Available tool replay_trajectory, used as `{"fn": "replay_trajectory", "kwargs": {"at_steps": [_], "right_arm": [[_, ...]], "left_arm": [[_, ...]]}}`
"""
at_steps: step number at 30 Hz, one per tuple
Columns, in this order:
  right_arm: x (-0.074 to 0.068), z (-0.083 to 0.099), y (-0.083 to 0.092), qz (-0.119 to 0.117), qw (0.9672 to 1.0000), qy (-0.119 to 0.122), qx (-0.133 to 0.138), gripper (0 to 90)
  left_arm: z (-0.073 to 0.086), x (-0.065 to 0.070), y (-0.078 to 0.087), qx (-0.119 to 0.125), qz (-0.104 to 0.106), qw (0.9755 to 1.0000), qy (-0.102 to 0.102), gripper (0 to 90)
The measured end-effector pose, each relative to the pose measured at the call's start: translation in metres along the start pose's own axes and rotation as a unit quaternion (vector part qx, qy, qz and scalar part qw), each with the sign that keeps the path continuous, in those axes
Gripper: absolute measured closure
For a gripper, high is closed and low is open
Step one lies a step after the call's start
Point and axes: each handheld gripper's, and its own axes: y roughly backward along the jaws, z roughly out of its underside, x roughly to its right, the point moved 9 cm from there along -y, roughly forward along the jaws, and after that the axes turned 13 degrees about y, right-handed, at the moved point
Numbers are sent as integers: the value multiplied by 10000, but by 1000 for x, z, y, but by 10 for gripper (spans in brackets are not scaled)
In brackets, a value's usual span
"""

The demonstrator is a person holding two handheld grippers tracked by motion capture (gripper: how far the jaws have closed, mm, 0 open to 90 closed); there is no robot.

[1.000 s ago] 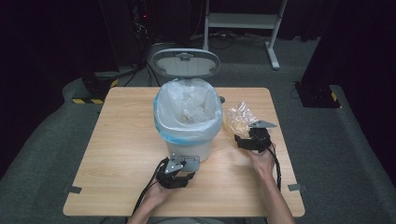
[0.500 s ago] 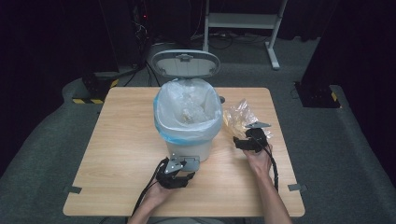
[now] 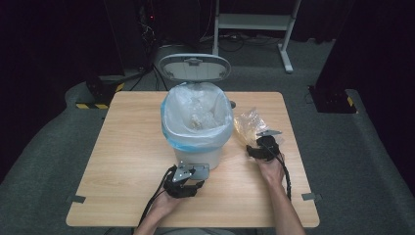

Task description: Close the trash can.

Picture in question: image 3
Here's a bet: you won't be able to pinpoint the white metal stand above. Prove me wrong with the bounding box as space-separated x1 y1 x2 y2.
210 0 303 73

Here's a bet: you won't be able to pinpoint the yellowish clear plastic wrapper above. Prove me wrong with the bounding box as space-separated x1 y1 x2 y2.
233 107 284 149

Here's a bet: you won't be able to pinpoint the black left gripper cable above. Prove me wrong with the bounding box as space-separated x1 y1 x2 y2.
136 164 178 230

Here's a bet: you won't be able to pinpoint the person's right hand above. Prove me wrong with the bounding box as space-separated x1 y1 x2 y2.
255 154 287 188

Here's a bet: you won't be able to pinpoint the person's grey clothing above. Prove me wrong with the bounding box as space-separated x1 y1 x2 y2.
161 227 237 235

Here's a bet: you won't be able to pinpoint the black floor cables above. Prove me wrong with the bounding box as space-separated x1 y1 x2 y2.
129 63 169 92

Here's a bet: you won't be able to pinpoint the grey tape tab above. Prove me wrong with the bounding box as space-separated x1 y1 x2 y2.
66 194 87 205
300 192 323 202

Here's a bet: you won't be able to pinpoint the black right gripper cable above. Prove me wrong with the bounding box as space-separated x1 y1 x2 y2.
260 142 293 201

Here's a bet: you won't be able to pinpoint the cables under white stand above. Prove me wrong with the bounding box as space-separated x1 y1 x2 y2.
199 29 282 54

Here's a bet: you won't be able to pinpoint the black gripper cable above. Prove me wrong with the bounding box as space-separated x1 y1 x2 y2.
136 164 178 230
260 142 293 201

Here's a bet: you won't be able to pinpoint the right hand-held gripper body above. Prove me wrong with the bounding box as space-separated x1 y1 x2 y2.
255 129 284 163

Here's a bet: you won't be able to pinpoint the person's left hand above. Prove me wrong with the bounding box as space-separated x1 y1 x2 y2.
151 190 184 219

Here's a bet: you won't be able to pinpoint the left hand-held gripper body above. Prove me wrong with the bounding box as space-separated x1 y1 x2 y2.
162 161 197 200

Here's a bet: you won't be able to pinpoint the dark equipment rack with wires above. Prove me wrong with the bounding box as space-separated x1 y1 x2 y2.
136 0 160 72

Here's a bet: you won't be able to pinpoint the white grey pedal trash can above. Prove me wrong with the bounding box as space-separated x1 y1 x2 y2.
158 53 235 181

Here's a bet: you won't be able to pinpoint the black base with hazard stripes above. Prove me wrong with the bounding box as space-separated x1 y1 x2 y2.
307 84 358 115
74 73 126 111

